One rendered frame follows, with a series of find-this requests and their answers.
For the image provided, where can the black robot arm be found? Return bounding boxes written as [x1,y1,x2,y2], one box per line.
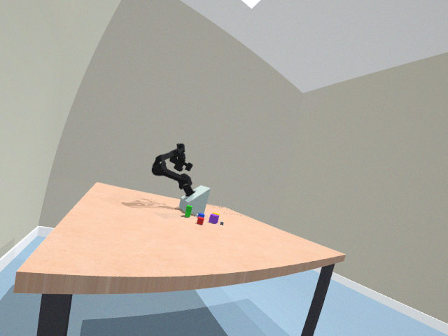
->
[152,143,195,196]

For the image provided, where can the purple block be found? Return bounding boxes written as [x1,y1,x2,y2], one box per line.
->
[208,214,219,224]

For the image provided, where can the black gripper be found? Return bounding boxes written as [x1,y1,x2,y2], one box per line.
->
[170,157,193,171]

